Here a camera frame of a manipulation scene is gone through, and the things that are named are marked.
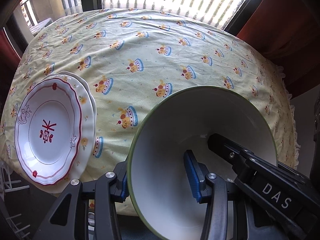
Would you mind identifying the floral bowl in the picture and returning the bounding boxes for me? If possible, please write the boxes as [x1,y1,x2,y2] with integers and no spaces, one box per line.
[127,86,278,239]

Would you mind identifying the white plate red pattern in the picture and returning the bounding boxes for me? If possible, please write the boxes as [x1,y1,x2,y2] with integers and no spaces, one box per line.
[14,78,82,186]

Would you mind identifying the white plate yellow flowers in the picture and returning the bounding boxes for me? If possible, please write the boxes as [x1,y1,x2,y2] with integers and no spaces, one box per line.
[35,75,97,194]

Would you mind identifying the plain white bottom plate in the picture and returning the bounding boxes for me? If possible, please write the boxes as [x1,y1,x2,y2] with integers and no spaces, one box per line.
[45,71,97,117]

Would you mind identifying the yellow crown-print tablecloth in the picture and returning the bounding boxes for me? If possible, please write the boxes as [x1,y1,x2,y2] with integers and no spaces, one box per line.
[1,8,299,181]

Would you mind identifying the red curtain right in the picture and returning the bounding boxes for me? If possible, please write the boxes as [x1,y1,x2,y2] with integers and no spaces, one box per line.
[237,0,319,97]

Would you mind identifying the red curtain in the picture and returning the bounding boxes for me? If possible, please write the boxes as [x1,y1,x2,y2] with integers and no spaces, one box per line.
[0,29,20,90]
[237,0,319,97]

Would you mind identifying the red curtain left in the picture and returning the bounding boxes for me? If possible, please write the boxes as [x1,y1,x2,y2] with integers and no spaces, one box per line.
[0,29,20,90]

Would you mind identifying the white air conditioner unit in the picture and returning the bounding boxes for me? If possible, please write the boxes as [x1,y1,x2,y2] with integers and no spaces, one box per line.
[30,18,53,36]

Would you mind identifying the white wire rack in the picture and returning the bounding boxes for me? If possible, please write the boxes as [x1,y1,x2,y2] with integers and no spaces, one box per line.
[1,164,31,239]

